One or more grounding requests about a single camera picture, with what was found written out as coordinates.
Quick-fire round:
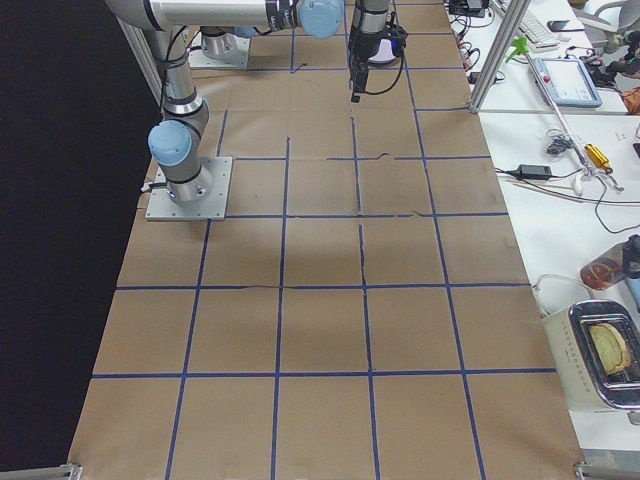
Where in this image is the cream toaster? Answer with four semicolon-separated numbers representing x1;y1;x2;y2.
542;300;639;414

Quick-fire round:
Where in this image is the long grabber stick green tip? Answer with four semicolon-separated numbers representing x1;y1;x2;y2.
505;37;596;198

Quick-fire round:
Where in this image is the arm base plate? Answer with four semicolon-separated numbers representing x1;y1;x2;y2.
145;157;233;221
189;33;251;70

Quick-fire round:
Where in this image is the aluminium frame post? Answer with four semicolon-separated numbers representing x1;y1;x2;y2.
469;0;530;113

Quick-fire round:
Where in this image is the lilac plate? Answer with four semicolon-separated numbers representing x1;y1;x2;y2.
368;39;403;65

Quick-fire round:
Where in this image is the toast slice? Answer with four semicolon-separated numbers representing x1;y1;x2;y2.
589;323;631;375

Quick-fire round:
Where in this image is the red patterned bottle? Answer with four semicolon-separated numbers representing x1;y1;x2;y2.
580;235;639;291

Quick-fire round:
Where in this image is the white keyboard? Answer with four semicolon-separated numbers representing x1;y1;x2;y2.
490;0;560;53

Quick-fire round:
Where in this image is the yellow tool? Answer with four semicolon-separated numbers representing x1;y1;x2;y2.
584;144;612;174

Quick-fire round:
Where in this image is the blue teach pendant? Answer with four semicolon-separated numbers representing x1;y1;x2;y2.
531;58;602;108

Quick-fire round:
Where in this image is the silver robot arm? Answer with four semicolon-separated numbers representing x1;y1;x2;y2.
200;26;237;59
107;1;345;206

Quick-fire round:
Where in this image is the black power adapter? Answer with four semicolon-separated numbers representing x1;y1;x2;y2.
515;164;553;181

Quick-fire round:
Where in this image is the brown paper table cover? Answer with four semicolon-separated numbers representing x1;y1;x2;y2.
69;1;579;479

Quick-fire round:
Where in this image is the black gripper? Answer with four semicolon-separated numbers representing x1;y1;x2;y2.
348;0;407;103

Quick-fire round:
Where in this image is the black smartphone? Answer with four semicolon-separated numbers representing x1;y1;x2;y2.
546;20;571;32

